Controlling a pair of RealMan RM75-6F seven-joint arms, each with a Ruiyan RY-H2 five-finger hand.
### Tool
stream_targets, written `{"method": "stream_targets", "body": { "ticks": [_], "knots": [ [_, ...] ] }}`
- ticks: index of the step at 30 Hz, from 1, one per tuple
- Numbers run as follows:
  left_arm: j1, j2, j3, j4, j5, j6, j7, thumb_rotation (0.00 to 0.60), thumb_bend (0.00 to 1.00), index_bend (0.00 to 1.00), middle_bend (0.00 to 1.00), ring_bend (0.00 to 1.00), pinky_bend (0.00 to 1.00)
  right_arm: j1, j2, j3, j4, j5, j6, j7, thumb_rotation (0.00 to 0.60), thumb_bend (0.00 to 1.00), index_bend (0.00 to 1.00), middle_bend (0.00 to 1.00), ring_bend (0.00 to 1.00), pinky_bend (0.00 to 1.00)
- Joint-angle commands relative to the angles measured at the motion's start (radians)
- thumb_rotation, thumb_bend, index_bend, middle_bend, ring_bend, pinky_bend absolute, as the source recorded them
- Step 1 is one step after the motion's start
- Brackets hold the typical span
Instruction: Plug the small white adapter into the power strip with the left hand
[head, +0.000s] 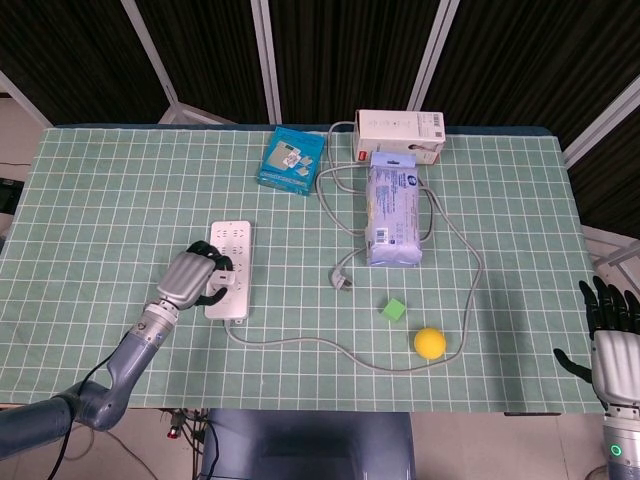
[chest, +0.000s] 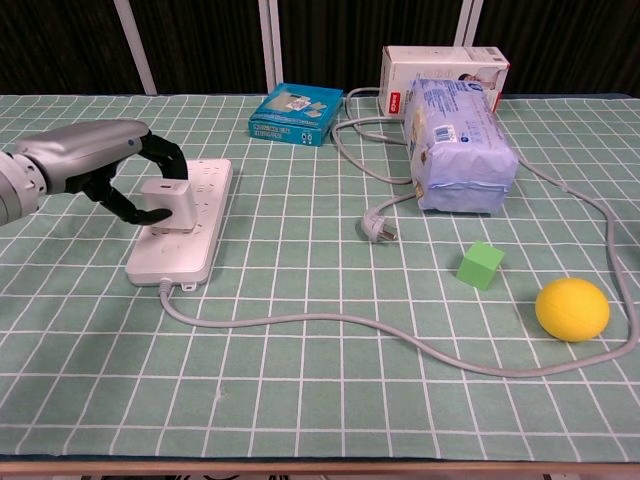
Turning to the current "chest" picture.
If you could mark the white power strip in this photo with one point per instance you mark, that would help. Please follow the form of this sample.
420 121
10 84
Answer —
170 260

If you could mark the blue tissue pack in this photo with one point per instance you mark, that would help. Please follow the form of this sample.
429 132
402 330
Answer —
460 150

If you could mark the dark folding screen white frame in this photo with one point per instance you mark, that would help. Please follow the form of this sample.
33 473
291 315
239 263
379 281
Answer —
200 45

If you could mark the white product carton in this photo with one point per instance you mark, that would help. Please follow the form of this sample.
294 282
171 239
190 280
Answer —
395 70

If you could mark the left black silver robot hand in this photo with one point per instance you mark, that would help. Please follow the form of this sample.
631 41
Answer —
80 147

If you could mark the yellow ball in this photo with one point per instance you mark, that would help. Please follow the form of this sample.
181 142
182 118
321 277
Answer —
572 310

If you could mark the teal flat cardboard box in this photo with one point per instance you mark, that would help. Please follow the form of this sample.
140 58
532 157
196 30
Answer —
295 112

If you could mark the green checked tablecloth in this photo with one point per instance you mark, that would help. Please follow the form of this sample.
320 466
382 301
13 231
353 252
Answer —
300 410

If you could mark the small white charger plug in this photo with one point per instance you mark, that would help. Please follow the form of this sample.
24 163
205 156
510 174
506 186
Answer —
177 205

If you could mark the green cube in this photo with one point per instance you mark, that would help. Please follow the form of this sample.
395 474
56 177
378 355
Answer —
479 265

